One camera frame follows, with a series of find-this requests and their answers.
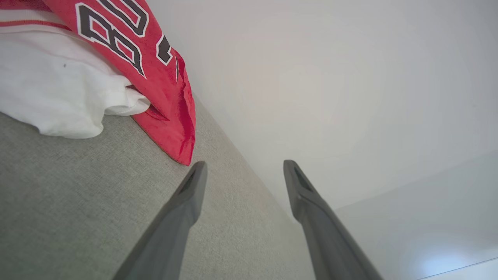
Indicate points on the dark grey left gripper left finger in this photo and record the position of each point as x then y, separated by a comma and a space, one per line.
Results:
171, 233

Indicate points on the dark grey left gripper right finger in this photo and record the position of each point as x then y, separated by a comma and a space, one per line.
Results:
327, 241

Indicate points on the red and white sports jersey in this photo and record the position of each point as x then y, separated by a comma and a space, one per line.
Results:
159, 85

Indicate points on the grey fabric sofa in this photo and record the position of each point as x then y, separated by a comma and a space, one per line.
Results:
78, 194

